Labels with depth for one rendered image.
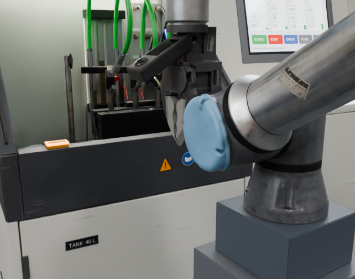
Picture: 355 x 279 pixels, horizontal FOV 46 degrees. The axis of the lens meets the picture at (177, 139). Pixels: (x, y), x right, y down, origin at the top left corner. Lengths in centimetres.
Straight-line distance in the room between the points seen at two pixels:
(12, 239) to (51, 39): 74
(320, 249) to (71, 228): 60
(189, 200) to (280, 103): 71
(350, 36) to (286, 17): 122
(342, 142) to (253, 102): 100
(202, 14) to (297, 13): 103
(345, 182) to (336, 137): 18
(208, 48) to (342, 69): 33
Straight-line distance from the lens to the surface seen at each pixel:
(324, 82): 49
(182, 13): 71
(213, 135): 58
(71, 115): 120
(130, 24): 111
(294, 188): 73
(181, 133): 74
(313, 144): 72
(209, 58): 75
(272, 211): 73
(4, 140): 101
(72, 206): 106
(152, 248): 120
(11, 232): 106
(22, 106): 153
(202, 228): 125
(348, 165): 159
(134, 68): 68
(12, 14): 151
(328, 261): 80
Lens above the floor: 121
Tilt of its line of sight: 14 degrees down
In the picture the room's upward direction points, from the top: straight up
